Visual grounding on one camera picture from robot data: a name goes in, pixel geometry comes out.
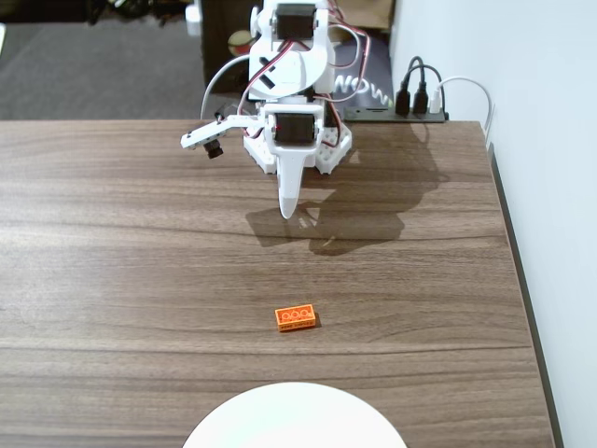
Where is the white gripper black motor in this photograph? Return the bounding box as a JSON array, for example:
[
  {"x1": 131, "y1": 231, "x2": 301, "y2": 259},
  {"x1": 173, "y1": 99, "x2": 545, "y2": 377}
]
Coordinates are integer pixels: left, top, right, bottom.
[{"x1": 258, "y1": 103, "x2": 326, "y2": 220}]

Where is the orange lego block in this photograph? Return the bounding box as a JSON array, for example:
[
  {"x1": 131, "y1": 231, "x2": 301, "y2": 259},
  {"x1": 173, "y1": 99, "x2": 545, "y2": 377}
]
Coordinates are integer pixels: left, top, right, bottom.
[{"x1": 273, "y1": 303, "x2": 317, "y2": 333}]

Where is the white round plate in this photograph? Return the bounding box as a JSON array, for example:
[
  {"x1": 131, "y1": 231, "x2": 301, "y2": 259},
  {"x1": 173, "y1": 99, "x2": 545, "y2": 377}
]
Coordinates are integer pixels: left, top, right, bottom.
[{"x1": 181, "y1": 382, "x2": 408, "y2": 448}]

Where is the black power strip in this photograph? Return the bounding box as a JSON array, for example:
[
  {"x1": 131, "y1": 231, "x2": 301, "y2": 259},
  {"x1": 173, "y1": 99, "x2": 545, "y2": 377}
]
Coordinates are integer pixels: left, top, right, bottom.
[{"x1": 343, "y1": 105, "x2": 450, "y2": 124}]

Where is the round yellow red sticker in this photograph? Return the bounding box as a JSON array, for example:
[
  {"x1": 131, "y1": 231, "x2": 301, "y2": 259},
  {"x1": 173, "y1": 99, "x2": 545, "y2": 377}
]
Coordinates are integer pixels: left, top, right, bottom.
[{"x1": 227, "y1": 30, "x2": 253, "y2": 58}]

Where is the black cabinet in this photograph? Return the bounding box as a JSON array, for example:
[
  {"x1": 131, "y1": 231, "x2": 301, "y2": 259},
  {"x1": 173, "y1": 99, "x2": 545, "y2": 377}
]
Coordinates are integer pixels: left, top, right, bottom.
[{"x1": 200, "y1": 0, "x2": 256, "y2": 102}]

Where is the brown cardboard box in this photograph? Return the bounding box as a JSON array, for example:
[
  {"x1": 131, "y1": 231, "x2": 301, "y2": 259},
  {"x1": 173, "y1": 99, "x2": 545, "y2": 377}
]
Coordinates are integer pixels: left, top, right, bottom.
[{"x1": 328, "y1": 0, "x2": 396, "y2": 35}]

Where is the small white box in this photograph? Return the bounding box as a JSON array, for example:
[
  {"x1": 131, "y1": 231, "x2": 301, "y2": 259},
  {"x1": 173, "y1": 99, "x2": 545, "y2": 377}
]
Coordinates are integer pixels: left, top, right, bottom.
[{"x1": 185, "y1": 4, "x2": 202, "y2": 36}]

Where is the red black white servo wire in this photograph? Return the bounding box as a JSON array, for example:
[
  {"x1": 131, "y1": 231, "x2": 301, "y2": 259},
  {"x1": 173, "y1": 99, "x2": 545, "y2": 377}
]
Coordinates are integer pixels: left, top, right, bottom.
[
  {"x1": 236, "y1": 40, "x2": 307, "y2": 141},
  {"x1": 326, "y1": 21, "x2": 374, "y2": 103}
]

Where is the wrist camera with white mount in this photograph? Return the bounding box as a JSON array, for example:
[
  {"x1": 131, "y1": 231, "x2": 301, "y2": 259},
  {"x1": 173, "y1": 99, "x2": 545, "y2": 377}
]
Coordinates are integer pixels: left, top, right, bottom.
[{"x1": 180, "y1": 114, "x2": 260, "y2": 161}]

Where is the white curved cable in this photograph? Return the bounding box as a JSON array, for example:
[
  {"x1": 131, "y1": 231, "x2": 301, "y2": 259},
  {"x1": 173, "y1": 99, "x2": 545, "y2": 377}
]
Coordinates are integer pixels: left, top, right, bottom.
[{"x1": 200, "y1": 55, "x2": 251, "y2": 120}]

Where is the black plug with cable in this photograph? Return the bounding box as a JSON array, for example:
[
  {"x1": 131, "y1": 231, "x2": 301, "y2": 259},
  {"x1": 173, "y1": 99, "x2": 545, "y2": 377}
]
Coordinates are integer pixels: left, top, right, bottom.
[
  {"x1": 395, "y1": 55, "x2": 426, "y2": 117},
  {"x1": 403, "y1": 63, "x2": 442, "y2": 116}
]

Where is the white plug with cable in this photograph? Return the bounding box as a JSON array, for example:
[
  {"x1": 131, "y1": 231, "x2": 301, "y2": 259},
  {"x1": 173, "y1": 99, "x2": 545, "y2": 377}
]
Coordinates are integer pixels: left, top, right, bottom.
[{"x1": 429, "y1": 76, "x2": 494, "y2": 141}]

